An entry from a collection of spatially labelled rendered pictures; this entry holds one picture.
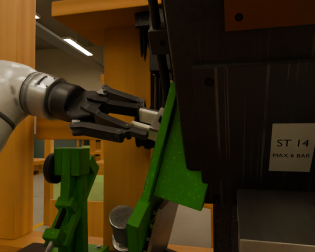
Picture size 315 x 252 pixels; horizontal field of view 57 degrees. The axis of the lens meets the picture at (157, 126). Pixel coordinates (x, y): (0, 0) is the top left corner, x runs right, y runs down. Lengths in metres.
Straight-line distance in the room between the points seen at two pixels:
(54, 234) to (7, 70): 0.35
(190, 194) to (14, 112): 0.39
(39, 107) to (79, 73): 11.19
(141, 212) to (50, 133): 0.68
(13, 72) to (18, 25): 0.44
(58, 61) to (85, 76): 1.30
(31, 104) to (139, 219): 0.32
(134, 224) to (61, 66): 11.84
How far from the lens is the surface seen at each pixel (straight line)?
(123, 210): 0.43
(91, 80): 11.52
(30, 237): 1.06
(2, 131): 0.62
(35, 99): 0.60
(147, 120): 0.55
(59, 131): 1.01
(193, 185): 0.40
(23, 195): 1.05
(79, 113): 0.56
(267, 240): 0.22
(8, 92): 0.62
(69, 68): 11.99
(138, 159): 0.80
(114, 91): 0.59
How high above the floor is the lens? 1.20
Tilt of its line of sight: 2 degrees up
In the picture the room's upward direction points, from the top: straight up
